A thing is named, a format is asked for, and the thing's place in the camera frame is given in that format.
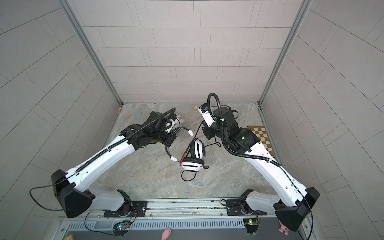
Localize black and white headphones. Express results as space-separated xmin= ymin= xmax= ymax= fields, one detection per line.
xmin=165 ymin=126 xmax=210 ymax=182

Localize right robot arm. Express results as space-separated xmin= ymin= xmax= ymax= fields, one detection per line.
xmin=199 ymin=93 xmax=320 ymax=232

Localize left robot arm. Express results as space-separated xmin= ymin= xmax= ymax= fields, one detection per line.
xmin=51 ymin=108 xmax=178 ymax=218

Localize wooden chessboard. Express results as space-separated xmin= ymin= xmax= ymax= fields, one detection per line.
xmin=248 ymin=126 xmax=275 ymax=157

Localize pink plush toy centre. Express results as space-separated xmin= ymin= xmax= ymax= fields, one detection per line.
xmin=161 ymin=228 xmax=172 ymax=240

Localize pink plush toy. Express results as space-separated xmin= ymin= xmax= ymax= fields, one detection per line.
xmin=161 ymin=228 xmax=172 ymax=240
xmin=279 ymin=223 xmax=289 ymax=236

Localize left circuit board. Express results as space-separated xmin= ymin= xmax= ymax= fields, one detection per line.
xmin=113 ymin=221 xmax=131 ymax=231

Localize circuit board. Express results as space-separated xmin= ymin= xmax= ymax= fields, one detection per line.
xmin=113 ymin=221 xmax=131 ymax=231
xmin=243 ymin=218 xmax=260 ymax=235

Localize right circuit board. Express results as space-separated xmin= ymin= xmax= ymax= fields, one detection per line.
xmin=243 ymin=218 xmax=260 ymax=235

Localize pink plush toy right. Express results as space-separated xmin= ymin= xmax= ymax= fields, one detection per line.
xmin=279 ymin=223 xmax=289 ymax=236

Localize wooden piece bottom left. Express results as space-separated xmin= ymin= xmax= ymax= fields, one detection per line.
xmin=64 ymin=234 xmax=75 ymax=240

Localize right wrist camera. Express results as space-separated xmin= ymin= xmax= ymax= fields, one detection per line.
xmin=198 ymin=103 xmax=216 ymax=127

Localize aluminium mounting rail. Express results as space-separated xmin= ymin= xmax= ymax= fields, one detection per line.
xmin=56 ymin=196 xmax=310 ymax=221

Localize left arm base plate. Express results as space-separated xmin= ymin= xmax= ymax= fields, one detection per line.
xmin=104 ymin=201 xmax=148 ymax=218

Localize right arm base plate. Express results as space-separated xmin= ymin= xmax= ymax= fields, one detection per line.
xmin=220 ymin=199 xmax=267 ymax=216

